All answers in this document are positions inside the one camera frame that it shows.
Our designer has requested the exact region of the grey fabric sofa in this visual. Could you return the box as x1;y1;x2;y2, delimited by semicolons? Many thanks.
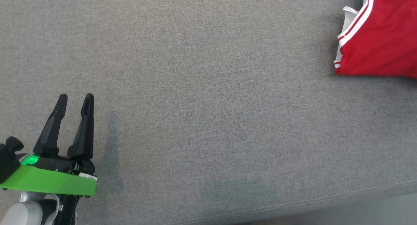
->
0;0;417;225

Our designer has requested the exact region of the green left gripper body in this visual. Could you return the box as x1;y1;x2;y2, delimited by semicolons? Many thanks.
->
0;153;98;225

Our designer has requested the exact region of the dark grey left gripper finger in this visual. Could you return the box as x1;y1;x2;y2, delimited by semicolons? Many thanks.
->
66;93;95;160
32;93;68;155

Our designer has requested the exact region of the red Bulls 23 jersey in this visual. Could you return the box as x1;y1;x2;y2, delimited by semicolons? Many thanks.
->
334;0;417;79

